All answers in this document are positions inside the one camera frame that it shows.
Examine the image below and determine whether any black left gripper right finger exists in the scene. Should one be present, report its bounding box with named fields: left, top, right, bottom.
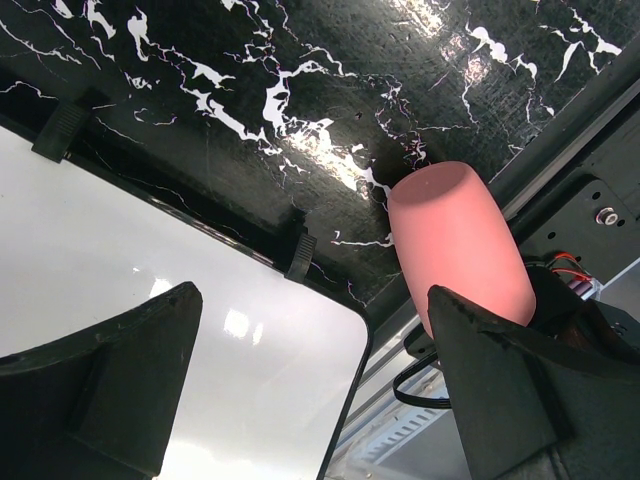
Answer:
left=428, top=286, right=639, bottom=479

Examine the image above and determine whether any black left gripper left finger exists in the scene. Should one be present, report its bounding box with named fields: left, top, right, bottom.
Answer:
left=1, top=282, right=203, bottom=479

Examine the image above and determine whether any pink plastic cup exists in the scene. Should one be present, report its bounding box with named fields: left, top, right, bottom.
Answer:
left=387, top=161, right=536, bottom=334

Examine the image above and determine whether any white board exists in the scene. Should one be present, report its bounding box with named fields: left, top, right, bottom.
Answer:
left=0, top=124, right=372, bottom=480

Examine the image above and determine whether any white cable duct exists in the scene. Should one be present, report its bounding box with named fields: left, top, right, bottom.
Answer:
left=349, top=407, right=448, bottom=465

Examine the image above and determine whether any aluminium rail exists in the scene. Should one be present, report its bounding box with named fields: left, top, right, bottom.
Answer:
left=329, top=289, right=640, bottom=480

